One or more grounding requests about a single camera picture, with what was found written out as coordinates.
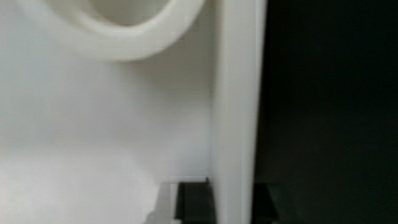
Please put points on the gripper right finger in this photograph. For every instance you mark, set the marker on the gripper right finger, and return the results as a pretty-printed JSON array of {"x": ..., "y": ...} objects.
[{"x": 264, "y": 214}]

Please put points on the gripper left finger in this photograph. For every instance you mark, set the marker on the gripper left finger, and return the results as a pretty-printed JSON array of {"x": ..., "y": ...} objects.
[{"x": 184, "y": 204}]

